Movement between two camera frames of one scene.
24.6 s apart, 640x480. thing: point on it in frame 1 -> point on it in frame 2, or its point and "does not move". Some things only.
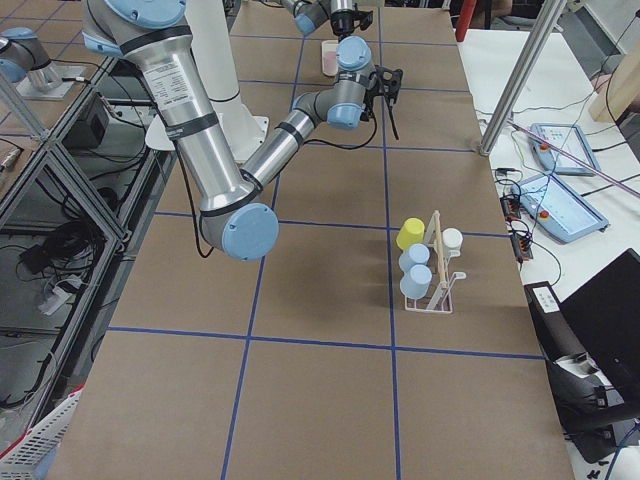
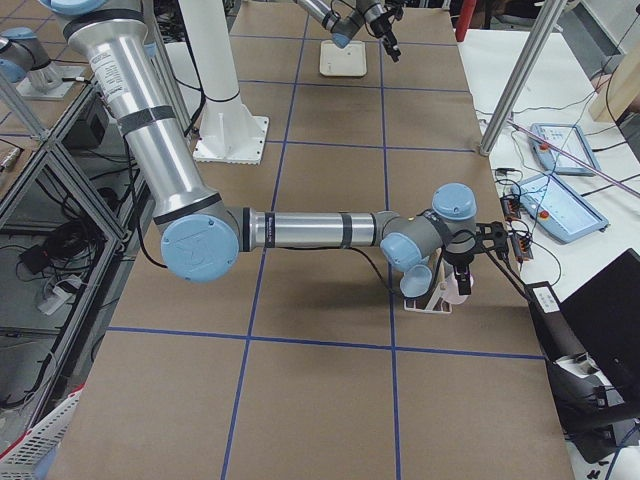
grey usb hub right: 511,206 does not move
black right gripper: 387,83 -> 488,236
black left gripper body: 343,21 -> 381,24
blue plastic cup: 414,284 does not move
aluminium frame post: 522,75 does not move
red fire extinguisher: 464,20 does not move
